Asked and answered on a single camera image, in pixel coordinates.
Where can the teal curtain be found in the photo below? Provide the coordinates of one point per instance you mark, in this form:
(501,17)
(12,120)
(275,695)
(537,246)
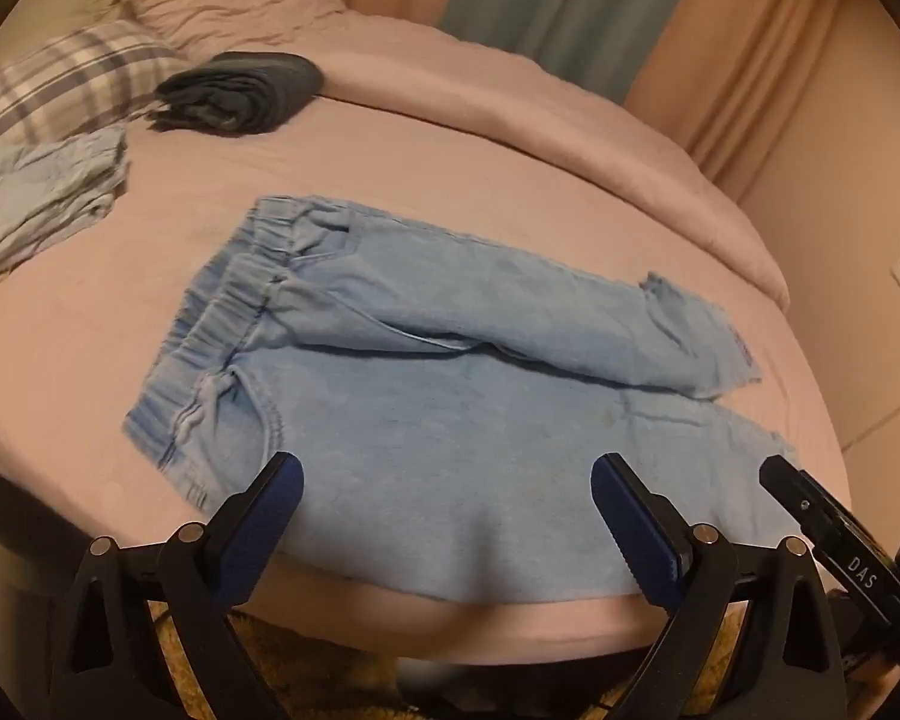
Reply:
(570,0)

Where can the folded dark grey clothing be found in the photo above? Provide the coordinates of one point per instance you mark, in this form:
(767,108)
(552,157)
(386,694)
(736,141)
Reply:
(232,94)

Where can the pink duvet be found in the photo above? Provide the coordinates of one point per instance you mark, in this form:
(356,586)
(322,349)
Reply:
(570,135)

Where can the plaid pillow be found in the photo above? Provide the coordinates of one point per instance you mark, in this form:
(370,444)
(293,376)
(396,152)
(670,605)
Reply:
(60,82)

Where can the pink bed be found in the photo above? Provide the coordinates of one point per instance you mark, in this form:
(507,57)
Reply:
(157,300)

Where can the pink pillow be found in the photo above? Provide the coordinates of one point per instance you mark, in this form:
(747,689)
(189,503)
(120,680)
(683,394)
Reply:
(225,4)

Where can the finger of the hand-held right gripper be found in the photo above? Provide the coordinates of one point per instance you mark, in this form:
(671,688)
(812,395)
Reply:
(810,506)

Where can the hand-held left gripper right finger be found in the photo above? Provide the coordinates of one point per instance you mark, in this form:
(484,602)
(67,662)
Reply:
(630,517)

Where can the folded light blue garment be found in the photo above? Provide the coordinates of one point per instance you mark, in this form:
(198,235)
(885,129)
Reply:
(37,191)

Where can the yellow shaggy rug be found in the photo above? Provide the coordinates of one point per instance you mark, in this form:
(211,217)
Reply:
(345,679)

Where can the light blue denim pants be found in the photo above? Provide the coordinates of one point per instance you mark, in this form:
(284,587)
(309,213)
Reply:
(450,420)

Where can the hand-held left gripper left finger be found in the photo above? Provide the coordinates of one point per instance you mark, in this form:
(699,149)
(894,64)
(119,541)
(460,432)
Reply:
(283,499)

